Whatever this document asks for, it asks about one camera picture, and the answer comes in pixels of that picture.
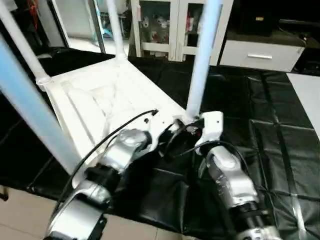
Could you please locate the white plastic table top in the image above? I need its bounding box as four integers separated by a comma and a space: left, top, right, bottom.
34, 56, 202, 177

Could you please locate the white glass door cabinet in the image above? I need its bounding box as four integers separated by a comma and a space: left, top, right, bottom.
130, 0, 234, 64

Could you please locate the black table mat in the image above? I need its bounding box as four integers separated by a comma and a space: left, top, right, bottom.
0, 45, 320, 239

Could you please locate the black speaker box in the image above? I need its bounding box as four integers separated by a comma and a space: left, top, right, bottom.
239, 0, 282, 36

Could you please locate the white flat board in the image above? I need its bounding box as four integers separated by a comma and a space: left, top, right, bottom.
287, 72, 320, 137

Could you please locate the white drawer unit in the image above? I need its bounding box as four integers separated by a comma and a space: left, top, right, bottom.
219, 38, 306, 73

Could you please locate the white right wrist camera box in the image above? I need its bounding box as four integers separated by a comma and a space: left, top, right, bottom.
194, 110, 225, 152

